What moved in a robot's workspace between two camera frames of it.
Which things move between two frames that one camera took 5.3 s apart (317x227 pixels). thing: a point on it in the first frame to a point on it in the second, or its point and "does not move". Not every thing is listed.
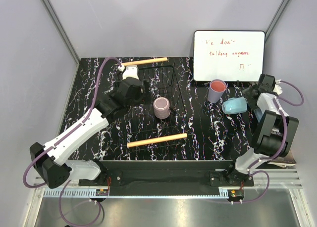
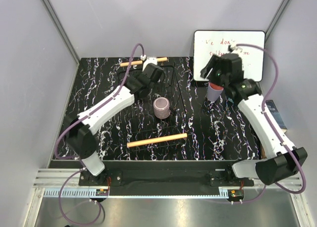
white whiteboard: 232,55 does not move
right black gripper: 247,92 to 214,64
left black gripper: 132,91 to 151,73
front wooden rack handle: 156,140 does not move
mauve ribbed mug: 161,108 does not move
